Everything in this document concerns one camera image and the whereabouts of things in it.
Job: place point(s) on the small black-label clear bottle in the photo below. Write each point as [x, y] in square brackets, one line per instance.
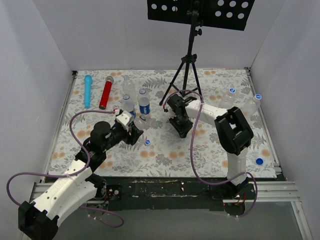
[139, 123]

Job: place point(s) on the blue Pocari Sweat cap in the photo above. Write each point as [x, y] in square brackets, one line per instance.
[258, 97]

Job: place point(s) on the tall clear plastic bottle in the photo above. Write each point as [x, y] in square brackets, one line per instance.
[128, 87]

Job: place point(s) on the blue toy microphone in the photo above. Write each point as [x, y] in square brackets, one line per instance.
[87, 90]

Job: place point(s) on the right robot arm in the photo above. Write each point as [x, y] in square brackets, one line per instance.
[234, 135]

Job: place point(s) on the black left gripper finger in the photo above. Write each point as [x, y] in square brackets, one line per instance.
[133, 135]
[128, 126]

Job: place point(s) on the blue white cap left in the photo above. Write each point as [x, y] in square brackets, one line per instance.
[147, 142]

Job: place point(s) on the blue white bottle cap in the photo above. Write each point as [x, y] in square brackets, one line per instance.
[232, 90]

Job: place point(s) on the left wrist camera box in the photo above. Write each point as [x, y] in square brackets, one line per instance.
[124, 117]

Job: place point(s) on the plain blue cap near edge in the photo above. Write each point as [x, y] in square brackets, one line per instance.
[259, 161]

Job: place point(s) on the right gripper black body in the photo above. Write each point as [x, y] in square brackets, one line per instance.
[181, 124]

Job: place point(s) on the clear Pocari bottle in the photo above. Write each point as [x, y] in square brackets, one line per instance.
[250, 107]

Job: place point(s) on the Pepsi bottle logo label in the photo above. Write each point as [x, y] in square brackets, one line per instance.
[128, 104]

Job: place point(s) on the black table front rail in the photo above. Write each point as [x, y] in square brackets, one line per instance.
[169, 193]

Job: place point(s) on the Pepsi bottle text label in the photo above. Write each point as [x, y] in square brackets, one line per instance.
[143, 99]

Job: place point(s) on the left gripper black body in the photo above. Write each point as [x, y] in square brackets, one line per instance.
[135, 135]

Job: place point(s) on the black music stand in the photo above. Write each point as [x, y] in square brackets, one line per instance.
[222, 14]

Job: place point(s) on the red glitter toy microphone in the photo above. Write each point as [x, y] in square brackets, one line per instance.
[109, 80]

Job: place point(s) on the floral tablecloth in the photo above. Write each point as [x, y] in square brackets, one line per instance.
[168, 155]

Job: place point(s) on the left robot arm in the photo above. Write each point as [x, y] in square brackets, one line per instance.
[41, 219]

